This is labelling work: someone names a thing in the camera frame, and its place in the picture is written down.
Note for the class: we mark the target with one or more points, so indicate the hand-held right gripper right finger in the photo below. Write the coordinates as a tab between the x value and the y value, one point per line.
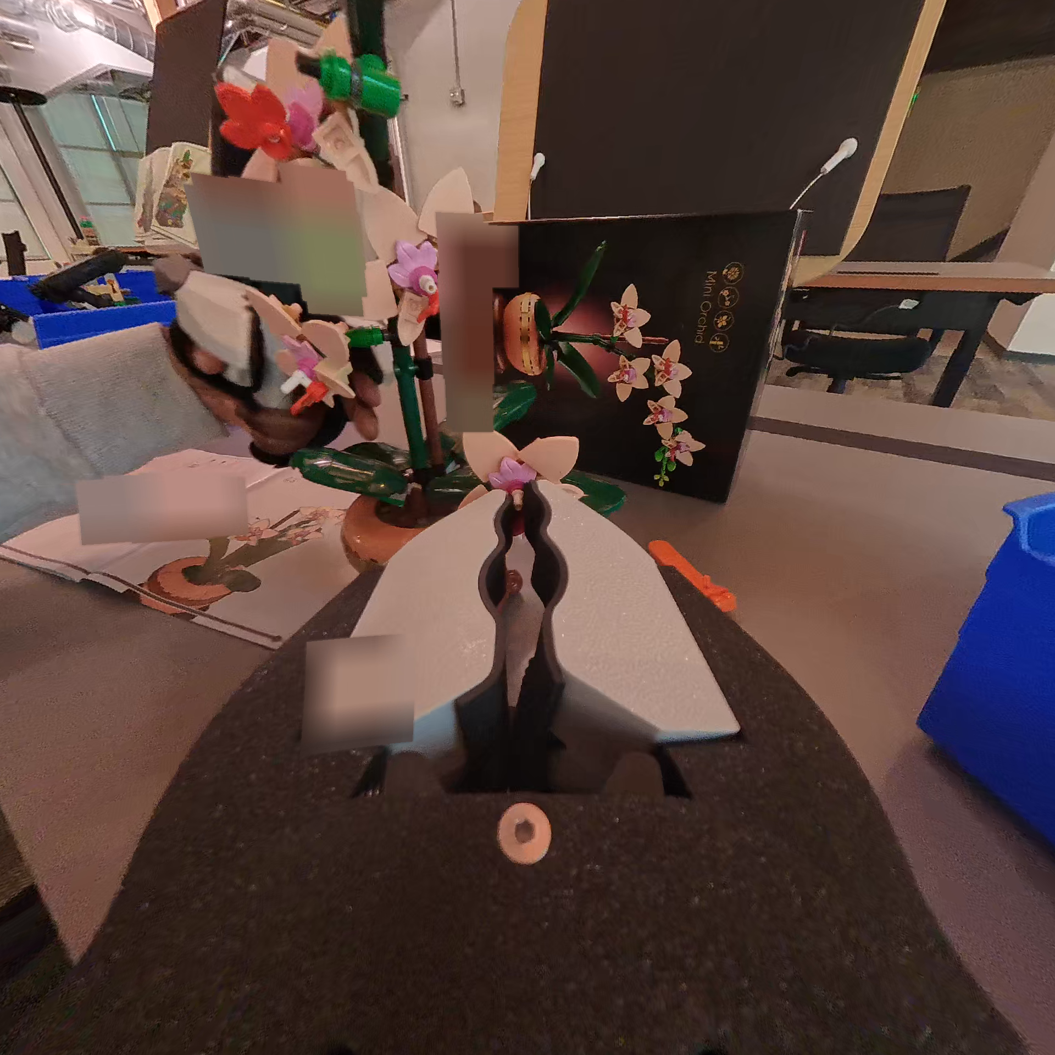
626	643

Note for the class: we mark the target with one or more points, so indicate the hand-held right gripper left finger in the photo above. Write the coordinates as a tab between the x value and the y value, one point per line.
428	626

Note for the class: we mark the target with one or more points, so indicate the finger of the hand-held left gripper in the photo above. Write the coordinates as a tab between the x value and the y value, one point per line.
216	326

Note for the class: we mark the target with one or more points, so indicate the cream toy brick orchid flower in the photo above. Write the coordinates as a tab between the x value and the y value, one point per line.
515	466

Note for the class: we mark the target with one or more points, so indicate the toy brick orchid plant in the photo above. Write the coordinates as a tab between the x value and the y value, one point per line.
412	396

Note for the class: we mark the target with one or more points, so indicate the person's left forearm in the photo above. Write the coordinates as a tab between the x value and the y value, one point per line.
91	412

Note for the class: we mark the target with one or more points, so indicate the grey desk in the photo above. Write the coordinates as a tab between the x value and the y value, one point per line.
824	544

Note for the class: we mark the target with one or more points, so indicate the person's left hand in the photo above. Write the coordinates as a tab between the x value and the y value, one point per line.
272	420

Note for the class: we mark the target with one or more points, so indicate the orange brick separator tool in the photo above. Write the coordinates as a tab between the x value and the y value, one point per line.
672	554

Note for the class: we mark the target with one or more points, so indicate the printed cardboard box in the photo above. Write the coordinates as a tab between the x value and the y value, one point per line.
165	194

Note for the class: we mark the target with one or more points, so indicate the black tool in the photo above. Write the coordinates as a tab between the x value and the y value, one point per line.
82	276

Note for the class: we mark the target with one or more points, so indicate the orchid instruction booklet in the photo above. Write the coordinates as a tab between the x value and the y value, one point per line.
288	569

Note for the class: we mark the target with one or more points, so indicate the black orchid print box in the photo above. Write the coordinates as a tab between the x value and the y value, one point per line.
725	412

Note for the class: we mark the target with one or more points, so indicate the large blue plastic bin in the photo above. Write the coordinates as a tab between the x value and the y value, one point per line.
997	659

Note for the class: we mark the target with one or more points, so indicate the black office chair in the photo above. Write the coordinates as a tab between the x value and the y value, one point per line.
865	354

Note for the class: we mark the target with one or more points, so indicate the wooden background table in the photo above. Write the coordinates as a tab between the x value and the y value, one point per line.
948	277

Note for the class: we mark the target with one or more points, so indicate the dark wood-edged partition panel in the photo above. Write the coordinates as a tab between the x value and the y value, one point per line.
700	99

